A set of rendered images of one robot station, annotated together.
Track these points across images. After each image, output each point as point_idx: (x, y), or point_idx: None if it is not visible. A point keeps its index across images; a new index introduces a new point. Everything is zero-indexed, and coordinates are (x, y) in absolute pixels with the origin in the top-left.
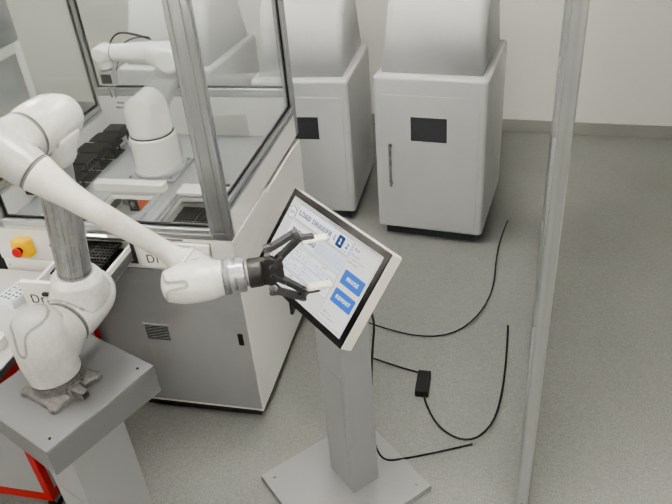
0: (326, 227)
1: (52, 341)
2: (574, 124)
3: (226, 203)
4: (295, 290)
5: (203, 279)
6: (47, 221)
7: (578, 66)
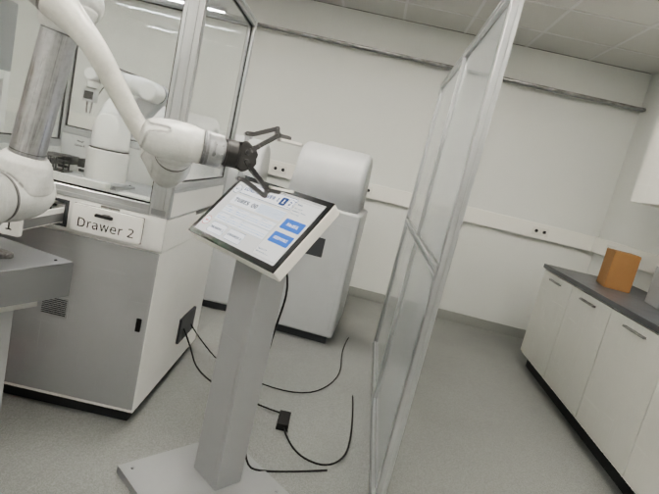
0: (271, 194)
1: None
2: (486, 135)
3: None
4: (230, 238)
5: (187, 130)
6: (28, 83)
7: (497, 90)
